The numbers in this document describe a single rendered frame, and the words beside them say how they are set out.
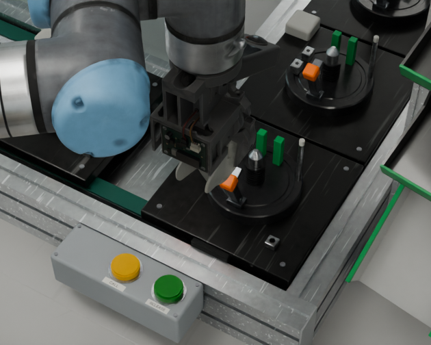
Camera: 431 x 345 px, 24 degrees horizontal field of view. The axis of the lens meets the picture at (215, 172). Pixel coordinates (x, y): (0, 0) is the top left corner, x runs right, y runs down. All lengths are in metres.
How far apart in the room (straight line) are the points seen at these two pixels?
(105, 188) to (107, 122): 0.73
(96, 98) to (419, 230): 0.67
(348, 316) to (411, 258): 0.19
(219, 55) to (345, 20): 0.82
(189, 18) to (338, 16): 0.85
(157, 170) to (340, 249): 0.32
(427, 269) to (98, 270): 0.44
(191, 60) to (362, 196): 0.60
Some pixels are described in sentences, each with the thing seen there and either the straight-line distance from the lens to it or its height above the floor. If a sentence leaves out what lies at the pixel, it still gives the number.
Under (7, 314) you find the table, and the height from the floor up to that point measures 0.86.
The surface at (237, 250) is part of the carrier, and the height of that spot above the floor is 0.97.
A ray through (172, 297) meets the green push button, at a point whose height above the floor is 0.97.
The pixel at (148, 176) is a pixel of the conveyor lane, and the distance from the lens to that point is 1.54.
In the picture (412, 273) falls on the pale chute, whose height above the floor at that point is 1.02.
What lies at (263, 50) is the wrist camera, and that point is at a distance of 1.05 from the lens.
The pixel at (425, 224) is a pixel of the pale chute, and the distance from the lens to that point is 1.31.
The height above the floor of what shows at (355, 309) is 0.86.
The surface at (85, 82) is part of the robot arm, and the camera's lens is 0.75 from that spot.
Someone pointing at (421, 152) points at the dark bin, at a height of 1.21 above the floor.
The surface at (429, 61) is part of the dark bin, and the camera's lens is 1.09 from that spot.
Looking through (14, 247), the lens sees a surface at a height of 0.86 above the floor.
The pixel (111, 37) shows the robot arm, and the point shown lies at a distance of 0.79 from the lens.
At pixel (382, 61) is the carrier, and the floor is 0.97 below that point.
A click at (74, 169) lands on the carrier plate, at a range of 1.49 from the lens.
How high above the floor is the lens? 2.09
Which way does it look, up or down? 50 degrees down
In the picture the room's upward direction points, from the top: straight up
